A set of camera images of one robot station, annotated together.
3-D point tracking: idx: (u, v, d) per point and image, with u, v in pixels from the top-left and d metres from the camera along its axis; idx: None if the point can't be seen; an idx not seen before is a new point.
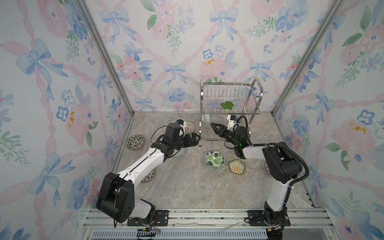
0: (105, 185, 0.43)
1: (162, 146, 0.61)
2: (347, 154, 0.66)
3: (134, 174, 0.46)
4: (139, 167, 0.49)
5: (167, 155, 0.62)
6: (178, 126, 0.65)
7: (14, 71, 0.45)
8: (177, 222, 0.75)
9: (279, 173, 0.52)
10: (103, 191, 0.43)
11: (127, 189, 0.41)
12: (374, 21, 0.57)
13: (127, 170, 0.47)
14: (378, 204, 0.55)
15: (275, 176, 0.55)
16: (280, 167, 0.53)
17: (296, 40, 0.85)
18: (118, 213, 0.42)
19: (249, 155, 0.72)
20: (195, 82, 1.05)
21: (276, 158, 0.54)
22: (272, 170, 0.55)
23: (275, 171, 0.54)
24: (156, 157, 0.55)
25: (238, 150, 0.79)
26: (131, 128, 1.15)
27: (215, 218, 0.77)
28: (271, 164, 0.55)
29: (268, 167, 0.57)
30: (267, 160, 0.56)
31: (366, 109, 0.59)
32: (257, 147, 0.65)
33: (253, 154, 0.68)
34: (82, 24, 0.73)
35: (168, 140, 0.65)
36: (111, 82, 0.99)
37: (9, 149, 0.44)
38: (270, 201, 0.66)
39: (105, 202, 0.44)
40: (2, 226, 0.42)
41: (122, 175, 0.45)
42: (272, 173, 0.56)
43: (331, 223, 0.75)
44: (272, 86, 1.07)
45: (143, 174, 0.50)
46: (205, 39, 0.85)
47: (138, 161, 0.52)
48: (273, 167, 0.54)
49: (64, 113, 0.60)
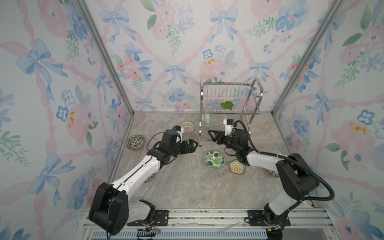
0: (99, 195, 0.42)
1: (158, 153, 0.60)
2: (347, 154, 0.66)
3: (128, 184, 0.45)
4: (133, 176, 0.48)
5: (163, 162, 0.61)
6: (174, 133, 0.64)
7: (14, 70, 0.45)
8: (177, 222, 0.75)
9: (297, 191, 0.46)
10: (96, 202, 0.42)
11: (120, 200, 0.40)
12: (374, 21, 0.57)
13: (122, 179, 0.47)
14: (378, 204, 0.55)
15: (291, 193, 0.49)
16: (297, 185, 0.47)
17: (296, 40, 0.85)
18: (112, 225, 0.40)
19: (255, 163, 0.65)
20: (195, 82, 1.05)
21: (293, 176, 0.48)
22: (287, 187, 0.50)
23: (291, 188, 0.48)
24: (152, 165, 0.54)
25: (240, 155, 0.72)
26: (131, 128, 1.15)
27: (215, 218, 0.77)
28: (286, 181, 0.49)
29: (283, 184, 0.51)
30: (282, 176, 0.50)
31: (366, 109, 0.59)
32: (266, 158, 0.58)
33: (262, 164, 0.61)
34: (82, 24, 0.73)
35: (164, 147, 0.64)
36: (111, 82, 0.99)
37: (9, 149, 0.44)
38: (272, 204, 0.64)
39: (98, 214, 0.42)
40: (2, 226, 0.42)
41: (116, 185, 0.44)
42: (287, 190, 0.50)
43: (331, 223, 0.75)
44: (272, 86, 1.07)
45: (138, 183, 0.49)
46: (205, 39, 0.85)
47: (133, 170, 0.50)
48: (289, 184, 0.48)
49: (64, 113, 0.60)
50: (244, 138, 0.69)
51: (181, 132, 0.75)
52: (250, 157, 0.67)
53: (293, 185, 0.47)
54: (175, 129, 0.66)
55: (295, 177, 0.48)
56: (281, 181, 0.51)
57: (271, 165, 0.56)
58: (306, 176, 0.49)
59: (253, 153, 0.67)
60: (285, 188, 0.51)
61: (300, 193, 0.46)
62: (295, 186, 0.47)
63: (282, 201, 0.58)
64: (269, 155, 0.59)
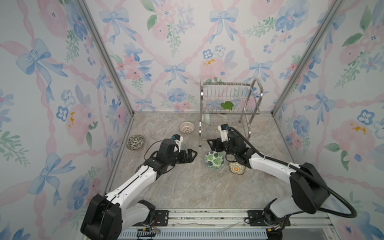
0: (91, 208, 0.41)
1: (155, 164, 0.59)
2: (347, 154, 0.66)
3: (122, 196, 0.45)
4: (128, 188, 0.47)
5: (160, 172, 0.59)
6: (172, 143, 0.63)
7: (14, 70, 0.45)
8: (177, 222, 0.75)
9: (312, 206, 0.43)
10: (88, 215, 0.41)
11: (113, 214, 0.40)
12: (374, 21, 0.57)
13: (116, 191, 0.46)
14: (378, 204, 0.55)
15: (303, 206, 0.47)
16: (312, 201, 0.44)
17: (296, 41, 0.85)
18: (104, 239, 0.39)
19: (260, 168, 0.60)
20: (195, 82, 1.05)
21: (308, 190, 0.45)
22: (300, 200, 0.46)
23: (304, 203, 0.45)
24: (148, 177, 0.54)
25: (240, 157, 0.67)
26: (131, 128, 1.15)
27: (215, 218, 0.77)
28: (299, 195, 0.46)
29: (295, 197, 0.48)
30: (294, 190, 0.46)
31: (366, 109, 0.59)
32: (275, 166, 0.53)
33: (268, 170, 0.56)
34: (82, 24, 0.73)
35: (162, 157, 0.64)
36: (111, 82, 0.99)
37: (9, 149, 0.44)
38: (272, 207, 0.64)
39: (91, 226, 0.42)
40: (3, 226, 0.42)
41: (110, 197, 0.44)
42: (299, 203, 0.47)
43: (331, 223, 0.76)
44: (272, 86, 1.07)
45: (133, 195, 0.49)
46: (205, 39, 0.85)
47: (128, 181, 0.50)
48: (302, 199, 0.45)
49: (64, 113, 0.60)
50: (238, 138, 0.65)
51: (180, 142, 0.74)
52: (254, 161, 0.61)
53: (308, 200, 0.44)
54: (174, 138, 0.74)
55: (310, 191, 0.45)
56: (293, 194, 0.48)
57: (279, 173, 0.52)
58: (319, 188, 0.47)
59: (257, 157, 0.61)
60: (296, 201, 0.48)
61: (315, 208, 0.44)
62: (310, 201, 0.44)
63: (285, 205, 0.57)
64: (278, 163, 0.54)
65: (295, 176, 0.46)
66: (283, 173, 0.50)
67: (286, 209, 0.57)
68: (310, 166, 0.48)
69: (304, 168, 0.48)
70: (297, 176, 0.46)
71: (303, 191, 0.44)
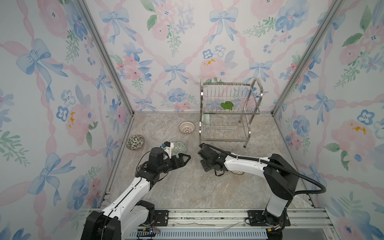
0: (89, 225, 0.40)
1: (147, 174, 0.61)
2: (347, 154, 0.66)
3: (119, 209, 0.45)
4: (124, 201, 0.48)
5: (153, 182, 0.61)
6: (160, 151, 0.64)
7: (13, 70, 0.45)
8: (177, 222, 0.75)
9: (288, 193, 0.47)
10: (86, 233, 0.40)
11: (113, 227, 0.40)
12: (374, 21, 0.57)
13: (113, 205, 0.46)
14: (378, 204, 0.55)
15: (281, 195, 0.49)
16: (287, 188, 0.47)
17: (297, 40, 0.85)
18: None
19: (236, 168, 0.61)
20: (195, 82, 1.05)
21: (281, 181, 0.47)
22: (277, 191, 0.49)
23: (281, 191, 0.48)
24: (142, 187, 0.55)
25: (215, 163, 0.67)
26: (131, 128, 1.15)
27: (215, 218, 0.77)
28: (276, 187, 0.48)
29: (272, 188, 0.50)
30: (271, 183, 0.49)
31: (366, 109, 0.59)
32: (247, 164, 0.55)
33: (243, 169, 0.58)
34: (82, 24, 0.73)
35: (152, 167, 0.65)
36: (111, 82, 0.99)
37: (9, 149, 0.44)
38: (270, 207, 0.63)
39: None
40: (3, 226, 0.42)
41: (107, 212, 0.43)
42: (278, 194, 0.50)
43: (331, 223, 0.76)
44: (272, 86, 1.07)
45: (130, 207, 0.50)
46: (205, 39, 0.85)
47: (123, 194, 0.50)
48: (278, 189, 0.48)
49: (64, 113, 0.60)
50: (205, 148, 0.71)
51: (170, 148, 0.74)
52: (229, 164, 0.62)
53: (284, 189, 0.47)
54: (164, 145, 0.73)
55: (283, 181, 0.48)
56: (271, 187, 0.50)
57: (253, 169, 0.54)
58: (289, 175, 0.50)
59: (230, 159, 0.62)
60: (274, 192, 0.51)
61: (291, 194, 0.47)
62: (286, 190, 0.47)
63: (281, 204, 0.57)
64: (250, 161, 0.55)
65: (268, 170, 0.48)
66: (257, 168, 0.52)
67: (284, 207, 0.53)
68: (277, 156, 0.51)
69: (273, 159, 0.50)
70: (270, 171, 0.48)
71: (278, 182, 0.47)
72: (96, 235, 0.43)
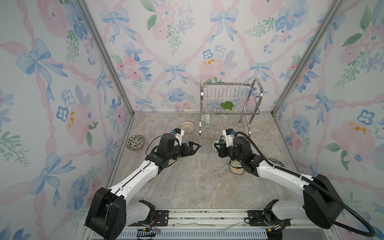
0: (96, 201, 0.42)
1: (156, 159, 0.60)
2: (347, 154, 0.66)
3: (126, 189, 0.45)
4: (132, 181, 0.48)
5: (161, 167, 0.61)
6: (171, 137, 0.63)
7: (14, 70, 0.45)
8: (177, 222, 0.75)
9: (326, 221, 0.42)
10: (93, 207, 0.42)
11: (118, 205, 0.40)
12: (374, 21, 0.57)
13: (120, 184, 0.46)
14: (378, 204, 0.55)
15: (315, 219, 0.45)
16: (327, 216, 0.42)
17: (297, 40, 0.85)
18: (108, 232, 0.40)
19: (270, 179, 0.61)
20: (195, 82, 1.05)
21: (322, 205, 0.43)
22: (311, 213, 0.45)
23: (317, 216, 0.44)
24: (150, 171, 0.54)
25: (247, 164, 0.64)
26: (131, 128, 1.15)
27: (215, 218, 0.77)
28: (313, 209, 0.44)
29: (306, 209, 0.46)
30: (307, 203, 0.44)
31: (366, 109, 0.59)
32: (284, 175, 0.52)
33: (277, 179, 0.55)
34: (82, 24, 0.73)
35: (162, 152, 0.64)
36: (111, 82, 0.99)
37: (9, 149, 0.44)
38: (276, 210, 0.63)
39: (95, 219, 0.42)
40: (2, 226, 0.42)
41: (114, 190, 0.44)
42: (311, 216, 0.45)
43: None
44: (272, 86, 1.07)
45: (136, 189, 0.49)
46: (205, 39, 0.85)
47: (131, 175, 0.50)
48: (316, 213, 0.43)
49: (64, 113, 0.60)
50: (246, 144, 0.63)
51: (181, 135, 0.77)
52: (261, 170, 0.59)
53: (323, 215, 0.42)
54: (174, 132, 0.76)
55: (324, 206, 0.43)
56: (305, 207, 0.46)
57: (290, 184, 0.50)
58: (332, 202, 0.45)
59: (262, 166, 0.59)
60: (307, 213, 0.46)
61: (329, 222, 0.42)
62: (325, 217, 0.42)
63: (291, 211, 0.56)
64: (289, 174, 0.51)
65: (309, 189, 0.44)
66: (296, 185, 0.48)
67: (291, 213, 0.56)
68: (323, 178, 0.46)
69: (317, 180, 0.46)
70: (312, 190, 0.43)
71: (318, 205, 0.42)
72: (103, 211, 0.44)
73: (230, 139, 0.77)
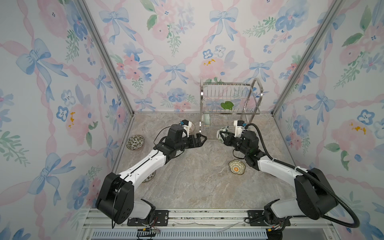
0: (106, 184, 0.43)
1: (164, 148, 0.60)
2: (347, 154, 0.66)
3: (135, 176, 0.46)
4: (140, 169, 0.49)
5: (169, 157, 0.62)
6: (180, 128, 0.63)
7: (14, 70, 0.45)
8: (177, 222, 0.75)
9: (315, 211, 0.43)
10: (103, 191, 0.43)
11: (127, 190, 0.41)
12: (374, 21, 0.57)
13: (129, 170, 0.47)
14: (378, 204, 0.55)
15: (306, 211, 0.46)
16: (316, 205, 0.44)
17: (297, 40, 0.85)
18: (117, 214, 0.41)
19: (268, 171, 0.61)
20: (195, 82, 1.05)
21: (312, 194, 0.44)
22: (303, 204, 0.46)
23: (308, 206, 0.45)
24: (158, 159, 0.55)
25: (250, 158, 0.68)
26: (131, 128, 1.15)
27: (215, 218, 0.77)
28: (303, 198, 0.45)
29: (298, 200, 0.47)
30: (299, 192, 0.46)
31: (366, 109, 0.59)
32: (280, 167, 0.55)
33: (274, 172, 0.57)
34: (82, 24, 0.73)
35: (170, 143, 0.65)
36: (111, 82, 0.99)
37: (9, 149, 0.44)
38: (275, 208, 0.64)
39: (104, 202, 0.44)
40: (2, 226, 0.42)
41: (123, 176, 0.45)
42: (303, 207, 0.47)
43: (331, 223, 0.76)
44: (272, 86, 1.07)
45: (144, 175, 0.50)
46: (205, 39, 0.85)
47: (139, 163, 0.51)
48: (306, 202, 0.45)
49: (64, 113, 0.60)
50: (255, 140, 0.65)
51: (188, 127, 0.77)
52: (262, 163, 0.62)
53: (311, 204, 0.43)
54: (182, 123, 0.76)
55: (314, 196, 0.44)
56: (297, 197, 0.47)
57: (285, 176, 0.52)
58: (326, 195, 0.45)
59: (264, 159, 0.62)
60: (300, 204, 0.47)
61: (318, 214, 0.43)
62: (313, 206, 0.43)
63: (287, 207, 0.56)
64: (286, 167, 0.54)
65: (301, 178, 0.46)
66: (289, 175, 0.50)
67: (287, 210, 0.57)
68: (318, 171, 0.47)
69: (312, 173, 0.49)
70: (303, 179, 0.45)
71: (307, 193, 0.44)
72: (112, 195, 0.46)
73: (239, 130, 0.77)
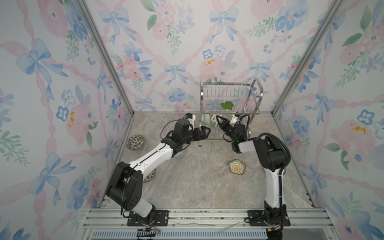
0: (116, 173, 0.45)
1: (171, 142, 0.62)
2: (347, 154, 0.66)
3: (144, 166, 0.48)
4: (149, 159, 0.51)
5: (175, 151, 0.63)
6: (186, 123, 0.64)
7: (14, 70, 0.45)
8: (177, 222, 0.75)
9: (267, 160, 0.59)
10: (114, 178, 0.45)
11: (137, 178, 0.43)
12: (374, 21, 0.57)
13: (138, 160, 0.49)
14: (378, 204, 0.55)
15: (264, 163, 0.61)
16: (268, 156, 0.59)
17: (297, 40, 0.85)
18: (126, 201, 0.43)
19: (244, 149, 0.79)
20: (195, 82, 1.05)
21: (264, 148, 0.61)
22: (262, 159, 0.62)
23: (264, 159, 0.60)
24: (165, 152, 0.57)
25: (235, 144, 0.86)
26: (131, 128, 1.15)
27: (215, 218, 0.77)
28: (260, 153, 0.62)
29: (259, 156, 0.63)
30: (258, 150, 0.63)
31: (366, 109, 0.59)
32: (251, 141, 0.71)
33: (247, 147, 0.76)
34: (82, 24, 0.73)
35: (177, 137, 0.66)
36: (111, 82, 0.99)
37: (9, 149, 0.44)
38: (267, 198, 0.68)
39: (115, 189, 0.45)
40: (2, 226, 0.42)
41: (132, 165, 0.47)
42: (261, 161, 0.62)
43: (331, 223, 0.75)
44: (272, 86, 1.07)
45: (152, 166, 0.52)
46: (205, 39, 0.85)
47: (148, 154, 0.53)
48: (263, 156, 0.61)
49: (64, 113, 0.60)
50: (244, 133, 0.80)
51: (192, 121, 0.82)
52: (241, 145, 0.81)
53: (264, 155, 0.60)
54: (187, 117, 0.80)
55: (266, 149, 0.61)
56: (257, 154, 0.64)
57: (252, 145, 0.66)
58: (277, 150, 0.62)
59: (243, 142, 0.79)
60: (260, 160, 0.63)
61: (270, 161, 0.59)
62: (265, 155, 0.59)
63: (271, 187, 0.64)
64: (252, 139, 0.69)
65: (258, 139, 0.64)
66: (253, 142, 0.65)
67: (271, 188, 0.64)
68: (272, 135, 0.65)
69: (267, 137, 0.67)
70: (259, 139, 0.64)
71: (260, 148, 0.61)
72: (121, 182, 0.48)
73: (235, 120, 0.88)
